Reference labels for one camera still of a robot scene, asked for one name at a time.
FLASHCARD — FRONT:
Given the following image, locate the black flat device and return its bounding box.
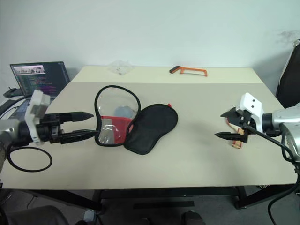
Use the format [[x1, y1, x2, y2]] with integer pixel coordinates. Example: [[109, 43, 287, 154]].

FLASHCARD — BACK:
[[0, 99, 20, 115]]

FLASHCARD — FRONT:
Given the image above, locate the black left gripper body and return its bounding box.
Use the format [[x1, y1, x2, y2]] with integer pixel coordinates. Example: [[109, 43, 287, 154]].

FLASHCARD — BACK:
[[36, 113, 65, 144]]

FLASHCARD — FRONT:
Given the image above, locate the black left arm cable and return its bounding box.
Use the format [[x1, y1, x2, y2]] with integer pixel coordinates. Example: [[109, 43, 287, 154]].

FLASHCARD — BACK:
[[6, 144, 53, 174]]

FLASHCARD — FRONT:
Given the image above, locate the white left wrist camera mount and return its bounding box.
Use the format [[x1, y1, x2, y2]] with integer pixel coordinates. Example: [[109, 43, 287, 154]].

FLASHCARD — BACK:
[[24, 90, 51, 146]]

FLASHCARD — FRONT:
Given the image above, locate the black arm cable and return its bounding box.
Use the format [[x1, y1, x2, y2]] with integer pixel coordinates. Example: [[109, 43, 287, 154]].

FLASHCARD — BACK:
[[6, 144, 53, 174], [243, 121, 300, 225]]

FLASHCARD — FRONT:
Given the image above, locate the black floor strip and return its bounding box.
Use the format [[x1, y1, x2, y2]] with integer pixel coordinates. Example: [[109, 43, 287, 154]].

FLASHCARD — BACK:
[[133, 201, 195, 210]]

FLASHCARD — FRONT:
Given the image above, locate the black table frame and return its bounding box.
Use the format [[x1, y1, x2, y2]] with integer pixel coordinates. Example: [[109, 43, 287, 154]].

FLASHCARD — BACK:
[[0, 184, 300, 211]]

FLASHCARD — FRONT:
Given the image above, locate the clear plastic bag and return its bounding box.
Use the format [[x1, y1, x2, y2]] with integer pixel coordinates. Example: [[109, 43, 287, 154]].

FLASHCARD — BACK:
[[108, 60, 134, 76]]

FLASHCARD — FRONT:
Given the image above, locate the orange hacksaw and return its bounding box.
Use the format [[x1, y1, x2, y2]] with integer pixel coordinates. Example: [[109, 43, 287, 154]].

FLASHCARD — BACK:
[[169, 66, 209, 77]]

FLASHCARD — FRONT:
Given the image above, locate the black remote controller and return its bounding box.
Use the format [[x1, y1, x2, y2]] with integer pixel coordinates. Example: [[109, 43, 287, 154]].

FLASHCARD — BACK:
[[2, 87, 24, 98]]

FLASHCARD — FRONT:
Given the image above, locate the grey-blue round sponge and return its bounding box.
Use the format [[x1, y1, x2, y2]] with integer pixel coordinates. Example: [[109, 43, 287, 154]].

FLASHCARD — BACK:
[[114, 105, 135, 118]]

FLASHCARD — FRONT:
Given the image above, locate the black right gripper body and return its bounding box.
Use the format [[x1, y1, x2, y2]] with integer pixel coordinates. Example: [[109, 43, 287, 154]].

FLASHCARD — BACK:
[[230, 107, 256, 144]]

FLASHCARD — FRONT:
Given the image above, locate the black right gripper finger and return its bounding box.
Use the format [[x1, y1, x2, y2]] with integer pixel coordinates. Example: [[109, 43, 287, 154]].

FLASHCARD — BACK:
[[220, 108, 238, 123], [214, 131, 245, 141]]

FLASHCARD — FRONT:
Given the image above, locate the dark rounded shape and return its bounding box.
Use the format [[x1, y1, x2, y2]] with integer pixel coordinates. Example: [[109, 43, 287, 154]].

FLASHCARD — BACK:
[[181, 210, 207, 225]]

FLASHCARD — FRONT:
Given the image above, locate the open laptop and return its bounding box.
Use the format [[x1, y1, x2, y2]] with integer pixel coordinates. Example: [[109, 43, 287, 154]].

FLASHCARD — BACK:
[[4, 61, 71, 120]]

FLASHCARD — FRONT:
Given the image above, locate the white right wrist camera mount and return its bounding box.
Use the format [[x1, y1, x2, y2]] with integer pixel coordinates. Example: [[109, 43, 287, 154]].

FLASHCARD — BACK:
[[235, 92, 266, 135]]

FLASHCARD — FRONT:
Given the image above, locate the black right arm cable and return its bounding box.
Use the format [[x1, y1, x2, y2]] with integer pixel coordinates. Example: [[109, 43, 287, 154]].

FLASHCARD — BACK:
[[243, 121, 300, 225]]

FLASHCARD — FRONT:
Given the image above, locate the black and red paddle case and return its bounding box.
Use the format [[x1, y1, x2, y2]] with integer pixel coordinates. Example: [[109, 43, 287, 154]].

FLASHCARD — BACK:
[[94, 85, 179, 156]]

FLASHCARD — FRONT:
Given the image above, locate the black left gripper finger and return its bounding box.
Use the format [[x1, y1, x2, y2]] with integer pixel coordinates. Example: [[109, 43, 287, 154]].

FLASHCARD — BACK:
[[60, 130, 98, 144], [59, 111, 95, 123]]

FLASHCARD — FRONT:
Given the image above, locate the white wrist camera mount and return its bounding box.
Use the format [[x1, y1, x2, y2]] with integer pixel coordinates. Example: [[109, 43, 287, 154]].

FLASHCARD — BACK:
[[24, 90, 51, 146], [235, 92, 266, 135]]

